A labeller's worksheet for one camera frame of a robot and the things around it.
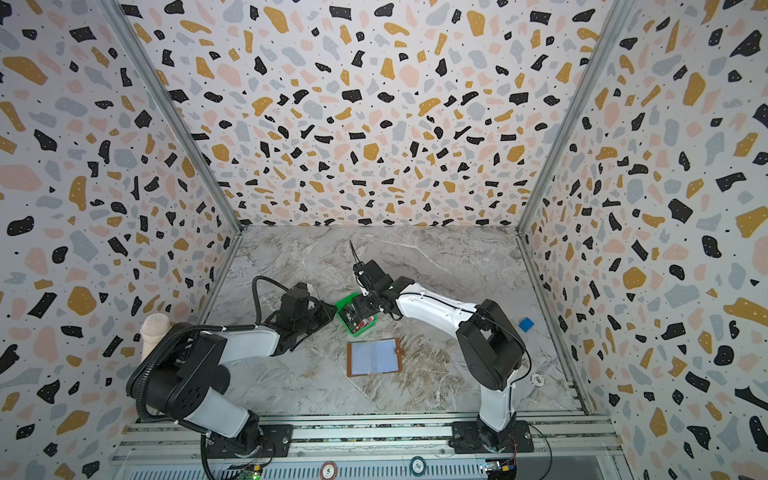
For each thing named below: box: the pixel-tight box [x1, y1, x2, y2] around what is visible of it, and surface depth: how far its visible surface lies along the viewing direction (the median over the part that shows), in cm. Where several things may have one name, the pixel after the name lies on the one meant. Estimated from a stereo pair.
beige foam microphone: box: [140, 313, 172, 361], surface depth 62 cm
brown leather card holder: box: [346, 338, 404, 377], surface depth 89 cm
